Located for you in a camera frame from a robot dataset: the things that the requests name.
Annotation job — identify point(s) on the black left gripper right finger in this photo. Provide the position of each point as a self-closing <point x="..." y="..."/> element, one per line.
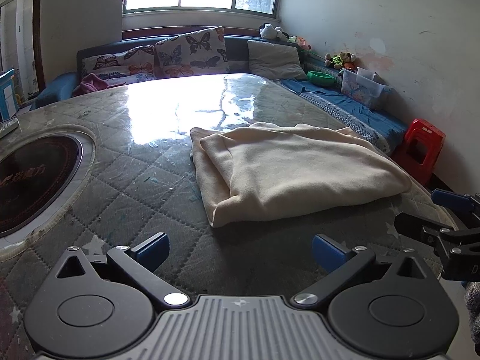
<point x="345" y="268"/>

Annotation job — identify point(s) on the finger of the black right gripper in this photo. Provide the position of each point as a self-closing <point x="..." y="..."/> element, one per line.
<point x="454" y="200"/>
<point x="427" y="228"/>

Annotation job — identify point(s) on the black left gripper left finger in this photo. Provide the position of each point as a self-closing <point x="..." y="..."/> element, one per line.
<point x="136" y="266"/>

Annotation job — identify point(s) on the cream beige garment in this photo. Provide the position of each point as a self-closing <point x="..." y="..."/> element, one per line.
<point x="265" y="172"/>

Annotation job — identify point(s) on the red plastic stool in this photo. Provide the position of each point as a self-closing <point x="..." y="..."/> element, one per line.
<point x="419" y="151"/>

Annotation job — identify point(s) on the blue towel on sofa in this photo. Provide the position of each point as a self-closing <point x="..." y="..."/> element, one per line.
<point x="378" y="127"/>

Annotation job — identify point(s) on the round black induction cooktop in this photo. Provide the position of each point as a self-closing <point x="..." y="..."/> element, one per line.
<point x="33" y="175"/>

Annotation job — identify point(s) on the clear plastic storage box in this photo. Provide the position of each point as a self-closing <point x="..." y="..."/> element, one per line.
<point x="368" y="92"/>

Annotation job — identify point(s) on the brown plush toys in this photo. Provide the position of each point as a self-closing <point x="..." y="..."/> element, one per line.
<point x="343" y="60"/>

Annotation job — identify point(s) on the green plastic basin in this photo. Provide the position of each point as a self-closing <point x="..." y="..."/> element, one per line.
<point x="321" y="79"/>

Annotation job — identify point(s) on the purple cloth on sofa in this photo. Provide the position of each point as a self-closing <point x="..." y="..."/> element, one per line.
<point x="89" y="84"/>

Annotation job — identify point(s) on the remote control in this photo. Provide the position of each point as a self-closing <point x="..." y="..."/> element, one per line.
<point x="8" y="126"/>

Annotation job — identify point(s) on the small butterfly print cushion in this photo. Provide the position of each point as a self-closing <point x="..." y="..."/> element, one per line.
<point x="131" y="66"/>

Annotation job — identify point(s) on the blue white box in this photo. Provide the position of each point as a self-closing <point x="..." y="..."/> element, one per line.
<point x="8" y="103"/>

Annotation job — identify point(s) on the grey plain cushion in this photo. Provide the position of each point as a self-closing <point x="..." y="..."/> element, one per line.
<point x="274" y="61"/>

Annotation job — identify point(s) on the large butterfly print cushion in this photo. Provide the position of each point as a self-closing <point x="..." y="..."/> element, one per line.
<point x="193" y="54"/>

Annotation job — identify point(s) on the white plush toy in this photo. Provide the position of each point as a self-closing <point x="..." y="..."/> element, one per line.
<point x="268" y="32"/>

